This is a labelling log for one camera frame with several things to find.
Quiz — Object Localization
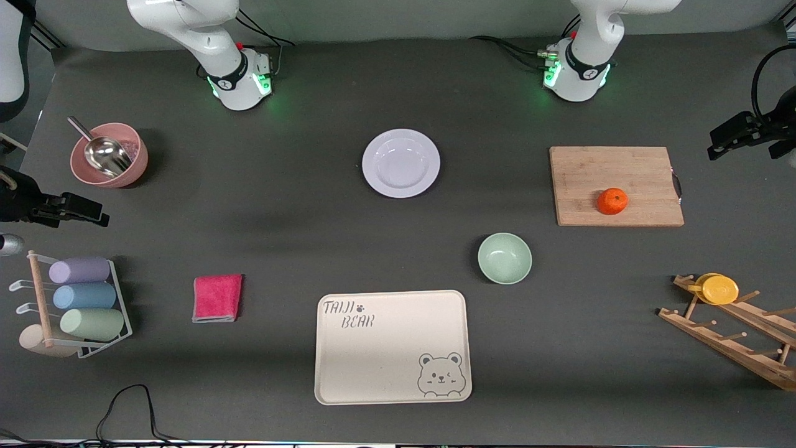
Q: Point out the orange fruit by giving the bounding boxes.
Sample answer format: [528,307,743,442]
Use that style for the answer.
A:
[598,188,629,216]

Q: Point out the white round plate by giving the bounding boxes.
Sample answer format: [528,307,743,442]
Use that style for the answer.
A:
[362,129,441,199]

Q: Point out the purple cup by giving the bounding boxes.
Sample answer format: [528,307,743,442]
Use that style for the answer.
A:
[49,257,111,285]

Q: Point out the metal scoop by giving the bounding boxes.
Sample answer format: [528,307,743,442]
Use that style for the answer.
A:
[67,116,132,178]

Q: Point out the pink bowl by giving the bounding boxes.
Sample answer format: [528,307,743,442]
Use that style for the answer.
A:
[70,123,149,189]

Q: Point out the blue cup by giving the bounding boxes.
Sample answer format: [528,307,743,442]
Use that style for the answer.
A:
[53,283,117,310]

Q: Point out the green cup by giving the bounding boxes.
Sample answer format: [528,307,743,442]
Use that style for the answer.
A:
[60,308,125,342]

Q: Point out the bamboo cutting board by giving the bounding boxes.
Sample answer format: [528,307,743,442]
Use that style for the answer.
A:
[550,146,685,227]

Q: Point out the yellow cup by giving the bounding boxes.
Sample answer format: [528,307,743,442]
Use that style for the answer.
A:
[687,273,740,306]

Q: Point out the pink folded cloth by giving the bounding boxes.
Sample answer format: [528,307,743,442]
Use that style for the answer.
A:
[192,274,244,324]

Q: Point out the beige cup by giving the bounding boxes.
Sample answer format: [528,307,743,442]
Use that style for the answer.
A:
[19,324,79,358]

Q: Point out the wooden peg rack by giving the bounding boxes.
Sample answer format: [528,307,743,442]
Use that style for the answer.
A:
[658,274,796,392]

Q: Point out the pale green bowl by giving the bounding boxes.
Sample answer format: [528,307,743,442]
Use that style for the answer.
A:
[478,233,533,285]

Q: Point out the cream bear print tray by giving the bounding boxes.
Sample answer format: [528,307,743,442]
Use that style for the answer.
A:
[314,290,473,406]

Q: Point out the white wire cup rack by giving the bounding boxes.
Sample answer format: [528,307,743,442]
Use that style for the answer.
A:
[9,250,134,360]

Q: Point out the black metal frame bar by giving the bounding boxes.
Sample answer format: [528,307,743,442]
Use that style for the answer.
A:
[28,17,64,50]

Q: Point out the black floor cable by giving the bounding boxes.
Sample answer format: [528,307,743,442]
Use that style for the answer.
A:
[0,384,249,448]

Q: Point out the black left arm base cables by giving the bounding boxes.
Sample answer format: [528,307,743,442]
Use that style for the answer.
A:
[469,15,583,73]

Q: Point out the black arm base cables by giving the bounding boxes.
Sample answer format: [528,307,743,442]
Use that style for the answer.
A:
[469,15,583,73]
[235,7,297,77]

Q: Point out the black right arm base cables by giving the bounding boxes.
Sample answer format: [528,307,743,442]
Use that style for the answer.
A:
[235,7,297,77]

